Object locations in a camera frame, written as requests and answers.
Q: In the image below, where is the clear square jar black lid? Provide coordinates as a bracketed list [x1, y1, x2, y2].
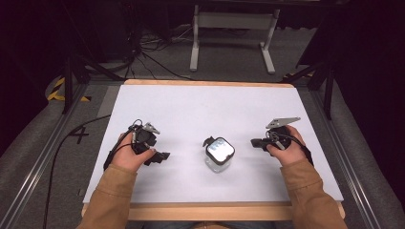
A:
[202, 135, 237, 175]

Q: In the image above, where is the person's right hand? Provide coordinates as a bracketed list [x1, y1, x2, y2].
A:
[266, 124, 309, 168]

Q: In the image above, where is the white metal stand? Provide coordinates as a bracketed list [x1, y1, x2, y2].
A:
[189, 4, 282, 75]

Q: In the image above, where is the aluminium floor rail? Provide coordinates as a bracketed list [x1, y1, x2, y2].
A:
[309, 89, 384, 229]
[0, 83, 90, 229]

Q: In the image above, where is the black metal stand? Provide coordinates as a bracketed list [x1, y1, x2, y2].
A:
[61, 0, 126, 115]
[279, 58, 336, 121]

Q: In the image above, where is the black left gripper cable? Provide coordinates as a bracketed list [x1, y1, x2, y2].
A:
[42, 114, 143, 229]

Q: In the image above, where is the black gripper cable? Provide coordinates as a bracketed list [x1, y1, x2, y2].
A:
[42, 114, 143, 229]
[268, 131, 315, 167]

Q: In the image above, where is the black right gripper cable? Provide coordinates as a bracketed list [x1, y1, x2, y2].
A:
[268, 131, 315, 167]

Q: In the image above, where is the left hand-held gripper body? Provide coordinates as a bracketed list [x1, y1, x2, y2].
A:
[130, 121, 161, 156]

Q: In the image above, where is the bundle of black floor cables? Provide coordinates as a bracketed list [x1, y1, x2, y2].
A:
[123, 23, 196, 81]

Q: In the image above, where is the person's left hand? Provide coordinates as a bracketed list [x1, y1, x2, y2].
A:
[110, 133, 158, 175]

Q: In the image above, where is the yellow black floor tape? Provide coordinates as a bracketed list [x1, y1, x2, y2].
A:
[47, 77, 93, 103]

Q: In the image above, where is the white table mat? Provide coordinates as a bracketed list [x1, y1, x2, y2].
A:
[82, 83, 345, 205]

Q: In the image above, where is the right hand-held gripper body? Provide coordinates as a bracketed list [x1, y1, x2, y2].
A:
[265, 116, 302, 151]

